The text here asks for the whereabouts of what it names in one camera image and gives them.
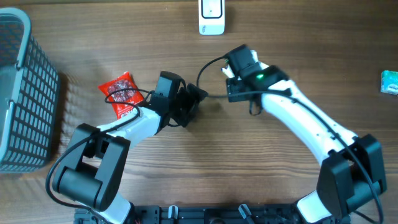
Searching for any white barcode scanner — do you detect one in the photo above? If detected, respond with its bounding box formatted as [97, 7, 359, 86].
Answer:
[198, 0, 226, 35]

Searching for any yellow wet wipes pack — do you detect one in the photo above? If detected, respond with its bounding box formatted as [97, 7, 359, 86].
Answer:
[221, 62, 269, 78]

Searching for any red candy bag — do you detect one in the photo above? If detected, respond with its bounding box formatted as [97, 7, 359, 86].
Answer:
[98, 71, 144, 119]

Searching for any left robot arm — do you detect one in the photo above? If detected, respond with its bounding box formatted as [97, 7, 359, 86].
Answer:
[45, 71, 208, 223]

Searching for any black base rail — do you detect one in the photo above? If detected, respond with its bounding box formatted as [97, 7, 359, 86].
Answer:
[73, 203, 351, 224]

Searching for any green tissue pack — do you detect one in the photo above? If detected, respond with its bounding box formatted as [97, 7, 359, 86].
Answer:
[381, 70, 398, 95]

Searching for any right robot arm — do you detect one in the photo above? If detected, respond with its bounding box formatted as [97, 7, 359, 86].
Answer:
[223, 45, 387, 223]

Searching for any black camera cable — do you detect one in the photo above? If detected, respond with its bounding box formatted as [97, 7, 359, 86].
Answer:
[196, 55, 384, 224]

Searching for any grey plastic basket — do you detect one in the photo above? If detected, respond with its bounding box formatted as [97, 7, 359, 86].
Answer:
[1, 7, 60, 173]

